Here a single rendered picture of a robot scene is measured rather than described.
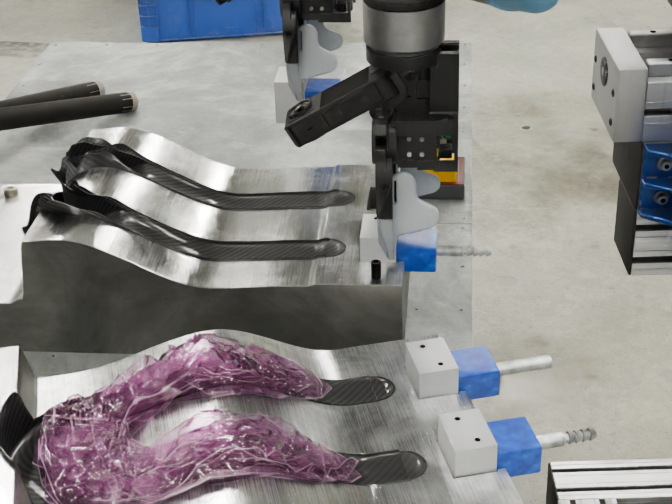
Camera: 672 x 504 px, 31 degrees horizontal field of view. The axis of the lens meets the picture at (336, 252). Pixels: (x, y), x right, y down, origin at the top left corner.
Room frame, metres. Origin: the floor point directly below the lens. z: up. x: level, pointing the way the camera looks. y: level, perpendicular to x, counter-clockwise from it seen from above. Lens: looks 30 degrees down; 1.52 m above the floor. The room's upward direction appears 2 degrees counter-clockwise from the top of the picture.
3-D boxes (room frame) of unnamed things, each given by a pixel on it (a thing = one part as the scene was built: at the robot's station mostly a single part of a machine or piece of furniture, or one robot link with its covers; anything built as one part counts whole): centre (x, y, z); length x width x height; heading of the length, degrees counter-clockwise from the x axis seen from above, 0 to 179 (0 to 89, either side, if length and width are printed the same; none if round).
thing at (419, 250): (1.07, -0.09, 0.89); 0.13 x 0.05 x 0.05; 84
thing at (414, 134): (1.07, -0.08, 1.05); 0.09 x 0.08 x 0.12; 84
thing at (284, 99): (1.37, 0.00, 0.93); 0.13 x 0.05 x 0.05; 83
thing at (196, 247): (1.15, 0.16, 0.92); 0.35 x 0.16 x 0.09; 83
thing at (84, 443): (0.80, 0.13, 0.90); 0.26 x 0.18 x 0.08; 101
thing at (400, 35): (1.07, -0.07, 1.13); 0.08 x 0.08 x 0.05
